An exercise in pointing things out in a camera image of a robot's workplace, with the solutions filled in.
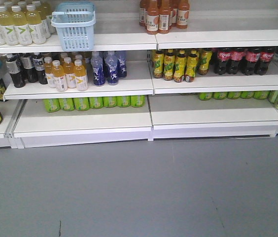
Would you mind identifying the white store shelving unit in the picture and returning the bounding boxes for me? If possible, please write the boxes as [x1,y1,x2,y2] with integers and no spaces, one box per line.
[0,0,278,149]

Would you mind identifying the orange c100 juice bottle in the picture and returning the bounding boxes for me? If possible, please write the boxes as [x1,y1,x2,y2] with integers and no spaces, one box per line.
[146,0,159,35]
[158,0,171,34]
[176,0,190,29]

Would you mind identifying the yellow lemon tea bottle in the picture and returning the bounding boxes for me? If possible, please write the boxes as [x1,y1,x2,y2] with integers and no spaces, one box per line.
[153,50,164,79]
[185,49,199,82]
[173,49,187,83]
[198,48,212,75]
[163,49,175,80]

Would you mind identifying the plastic cola bottle red label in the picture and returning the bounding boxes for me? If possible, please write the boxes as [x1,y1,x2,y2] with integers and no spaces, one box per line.
[214,47,231,75]
[243,47,261,76]
[228,47,245,75]
[254,46,275,76]

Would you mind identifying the blue sports drink bottle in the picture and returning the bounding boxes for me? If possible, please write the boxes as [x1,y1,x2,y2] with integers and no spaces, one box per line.
[91,51,105,86]
[105,51,118,85]
[115,51,127,78]

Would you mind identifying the light blue plastic basket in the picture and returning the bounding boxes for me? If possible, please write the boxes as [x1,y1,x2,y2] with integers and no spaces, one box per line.
[51,0,96,52]

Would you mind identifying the dark tea bottle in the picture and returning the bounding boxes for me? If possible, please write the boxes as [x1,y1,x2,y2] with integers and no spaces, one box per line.
[33,52,47,84]
[6,54,25,88]
[21,53,38,83]

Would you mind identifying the orange vitamin drink bottle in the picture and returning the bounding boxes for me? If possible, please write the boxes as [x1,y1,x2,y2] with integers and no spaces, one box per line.
[74,60,88,91]
[63,57,76,88]
[52,60,68,92]
[44,57,56,88]

